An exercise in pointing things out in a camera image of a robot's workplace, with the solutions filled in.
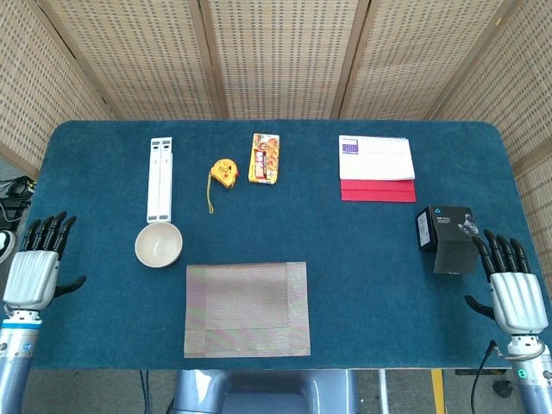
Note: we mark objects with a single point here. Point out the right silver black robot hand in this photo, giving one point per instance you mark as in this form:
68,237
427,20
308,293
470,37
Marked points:
515,297

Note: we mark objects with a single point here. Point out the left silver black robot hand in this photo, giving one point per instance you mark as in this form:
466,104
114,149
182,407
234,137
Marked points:
32,276

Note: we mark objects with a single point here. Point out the beige bowl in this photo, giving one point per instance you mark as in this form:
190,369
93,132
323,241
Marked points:
157,248

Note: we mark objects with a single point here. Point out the grey woven placemat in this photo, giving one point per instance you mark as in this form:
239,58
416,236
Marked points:
248,310

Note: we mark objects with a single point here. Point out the black and white shoe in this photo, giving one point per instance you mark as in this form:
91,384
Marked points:
6,243

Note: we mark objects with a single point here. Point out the black caster wheel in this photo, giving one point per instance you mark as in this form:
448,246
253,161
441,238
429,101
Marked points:
503,388

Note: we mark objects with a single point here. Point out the black product box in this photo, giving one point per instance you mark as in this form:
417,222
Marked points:
448,233

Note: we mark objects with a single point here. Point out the yellow floor tape strip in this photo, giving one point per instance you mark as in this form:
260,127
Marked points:
437,392

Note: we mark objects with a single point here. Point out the blue table cloth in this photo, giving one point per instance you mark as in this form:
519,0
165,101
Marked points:
366,280

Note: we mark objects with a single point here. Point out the white folding laptop stand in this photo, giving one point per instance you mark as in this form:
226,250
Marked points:
159,181

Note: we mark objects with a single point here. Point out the white table leg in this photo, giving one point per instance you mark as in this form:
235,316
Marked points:
382,392

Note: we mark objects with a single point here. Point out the red folder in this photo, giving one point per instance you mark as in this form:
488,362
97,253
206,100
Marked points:
377,192

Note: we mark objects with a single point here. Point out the white spiral desk calendar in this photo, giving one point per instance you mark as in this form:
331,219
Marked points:
379,161

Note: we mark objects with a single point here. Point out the yellow tape measure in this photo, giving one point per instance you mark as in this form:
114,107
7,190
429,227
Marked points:
223,171

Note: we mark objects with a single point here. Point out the yellow food box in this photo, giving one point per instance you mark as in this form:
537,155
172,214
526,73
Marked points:
264,158

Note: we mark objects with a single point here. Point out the blue-grey robot torso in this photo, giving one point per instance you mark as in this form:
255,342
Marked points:
267,392

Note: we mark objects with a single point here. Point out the woven folding screen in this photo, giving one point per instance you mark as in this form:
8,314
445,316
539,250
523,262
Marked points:
280,56

